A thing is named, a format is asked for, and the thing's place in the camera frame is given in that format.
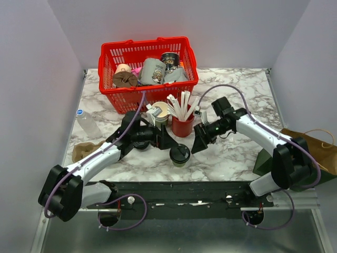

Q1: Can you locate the grey printed cup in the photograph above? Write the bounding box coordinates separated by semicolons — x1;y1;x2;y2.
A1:
140;58;166;85

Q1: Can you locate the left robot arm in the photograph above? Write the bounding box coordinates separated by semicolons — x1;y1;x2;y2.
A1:
38;111;178;221

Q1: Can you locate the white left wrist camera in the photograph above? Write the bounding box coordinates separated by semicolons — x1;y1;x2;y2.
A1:
146;104;162;126

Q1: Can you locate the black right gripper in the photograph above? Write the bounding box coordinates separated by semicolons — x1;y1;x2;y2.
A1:
191;120;230;153

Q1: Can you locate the green paper coffee cup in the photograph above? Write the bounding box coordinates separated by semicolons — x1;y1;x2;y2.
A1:
172;159;187;168

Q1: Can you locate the white wrapped straws bundle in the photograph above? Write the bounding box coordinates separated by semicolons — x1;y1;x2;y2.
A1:
167;91;200;122

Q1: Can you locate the red straw holder cup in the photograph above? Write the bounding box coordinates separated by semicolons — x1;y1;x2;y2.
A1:
172;113;194;138

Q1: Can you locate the black plastic cup lid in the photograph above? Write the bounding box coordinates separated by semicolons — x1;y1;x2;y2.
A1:
169;144;191;164

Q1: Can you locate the beige cup in basket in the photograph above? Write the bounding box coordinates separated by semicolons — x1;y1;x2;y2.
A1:
115;63;131;74

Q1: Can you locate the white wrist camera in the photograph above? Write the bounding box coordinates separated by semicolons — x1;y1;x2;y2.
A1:
194;105;208;124
146;104;162;126

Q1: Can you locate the stack of green paper cups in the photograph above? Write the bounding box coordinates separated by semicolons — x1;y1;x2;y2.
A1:
152;102;170;128

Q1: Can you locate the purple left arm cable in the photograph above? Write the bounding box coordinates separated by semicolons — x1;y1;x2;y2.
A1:
43;91;147;232

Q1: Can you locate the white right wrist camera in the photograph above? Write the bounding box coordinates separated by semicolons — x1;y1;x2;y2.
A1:
194;105;208;124

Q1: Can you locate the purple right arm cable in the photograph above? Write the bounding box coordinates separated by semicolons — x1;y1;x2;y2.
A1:
197;84;322;230

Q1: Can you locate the stack of black cup lids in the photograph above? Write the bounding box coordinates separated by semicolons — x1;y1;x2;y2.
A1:
133;141;150;150

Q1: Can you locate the red plastic shopping basket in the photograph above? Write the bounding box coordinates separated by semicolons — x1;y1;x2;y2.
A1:
98;36;199;114

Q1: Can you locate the clear plastic water bottle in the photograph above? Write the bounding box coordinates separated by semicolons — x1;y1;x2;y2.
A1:
76;109;101;139

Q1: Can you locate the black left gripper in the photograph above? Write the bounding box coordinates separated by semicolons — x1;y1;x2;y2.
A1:
132;120;179;150

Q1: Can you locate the grey cloth in basket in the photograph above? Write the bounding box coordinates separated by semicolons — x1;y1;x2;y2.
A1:
163;67;189;84

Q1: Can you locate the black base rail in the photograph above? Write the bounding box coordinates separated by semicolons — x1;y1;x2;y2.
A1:
84;181;274;221

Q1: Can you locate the black printed can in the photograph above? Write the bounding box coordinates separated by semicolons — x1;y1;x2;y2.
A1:
160;52;180;74

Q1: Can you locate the green bag holder stand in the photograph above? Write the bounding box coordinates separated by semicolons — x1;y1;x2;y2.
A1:
253;149;336;185

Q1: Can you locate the brown cardboard cup carrier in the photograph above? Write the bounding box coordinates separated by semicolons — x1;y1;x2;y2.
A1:
72;140;105;163

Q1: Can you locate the brown paper bag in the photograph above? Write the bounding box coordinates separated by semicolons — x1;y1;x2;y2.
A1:
281;128;336;176

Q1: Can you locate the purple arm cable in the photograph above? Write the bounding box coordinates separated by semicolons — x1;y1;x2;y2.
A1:
197;84;322;230
43;91;147;232

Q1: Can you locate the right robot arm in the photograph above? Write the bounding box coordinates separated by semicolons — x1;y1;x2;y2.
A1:
191;97;313;207

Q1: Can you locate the brown crumpled cloth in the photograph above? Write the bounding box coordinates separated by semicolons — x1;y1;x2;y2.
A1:
113;71;138;88

